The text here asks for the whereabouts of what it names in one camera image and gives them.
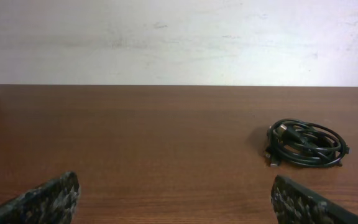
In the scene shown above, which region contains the black speckled left gripper left finger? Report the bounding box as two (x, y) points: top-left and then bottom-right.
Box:
(0, 171), (80, 224)

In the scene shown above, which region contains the black speckled left gripper right finger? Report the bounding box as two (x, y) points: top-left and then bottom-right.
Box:
(270, 175), (358, 224)

